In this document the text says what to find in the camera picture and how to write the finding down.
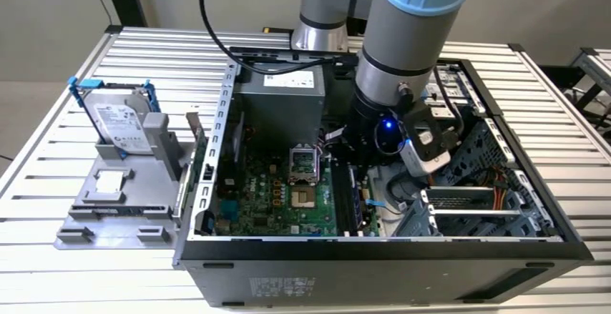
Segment hard disk in blue carrier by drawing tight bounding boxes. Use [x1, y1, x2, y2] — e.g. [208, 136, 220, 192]
[65, 77, 161, 160]

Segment green motherboard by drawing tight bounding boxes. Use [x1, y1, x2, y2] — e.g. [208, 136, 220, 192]
[213, 145, 384, 238]

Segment grey metal disk bay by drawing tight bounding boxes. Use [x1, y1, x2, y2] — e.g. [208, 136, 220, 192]
[395, 185, 549, 238]

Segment metal socket cover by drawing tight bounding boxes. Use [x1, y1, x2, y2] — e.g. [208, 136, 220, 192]
[288, 142, 320, 186]

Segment CPU socket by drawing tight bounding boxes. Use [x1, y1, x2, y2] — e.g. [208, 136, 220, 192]
[291, 184, 319, 211]

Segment small aluminium frame table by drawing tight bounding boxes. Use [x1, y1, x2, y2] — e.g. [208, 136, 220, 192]
[569, 46, 611, 90]

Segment grey power supply unit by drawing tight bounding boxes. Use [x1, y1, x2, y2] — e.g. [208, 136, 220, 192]
[235, 62, 328, 151]

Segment black camera cable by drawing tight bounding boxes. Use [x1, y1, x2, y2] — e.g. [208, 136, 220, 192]
[431, 66, 468, 150]

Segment open black PC case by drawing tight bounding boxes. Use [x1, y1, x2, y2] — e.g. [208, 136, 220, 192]
[171, 44, 596, 310]

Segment red yellow power wires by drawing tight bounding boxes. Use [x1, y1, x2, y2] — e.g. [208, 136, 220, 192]
[480, 166, 511, 212]

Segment black RAM slot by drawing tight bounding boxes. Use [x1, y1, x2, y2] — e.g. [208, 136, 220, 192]
[337, 162, 351, 237]
[343, 165, 356, 237]
[331, 160, 344, 237]

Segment grey metal drive cage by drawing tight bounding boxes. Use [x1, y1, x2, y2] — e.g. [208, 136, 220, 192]
[427, 62, 479, 129]

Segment silver CPU chip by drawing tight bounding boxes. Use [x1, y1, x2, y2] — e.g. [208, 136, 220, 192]
[94, 172, 125, 196]

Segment black case fan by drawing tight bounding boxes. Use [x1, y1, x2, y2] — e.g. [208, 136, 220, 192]
[219, 112, 247, 195]

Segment black cable inside case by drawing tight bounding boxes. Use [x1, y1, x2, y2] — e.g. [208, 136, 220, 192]
[387, 175, 421, 216]

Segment grey plastic parts rack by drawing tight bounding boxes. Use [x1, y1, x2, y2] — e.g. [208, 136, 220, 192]
[50, 112, 211, 255]

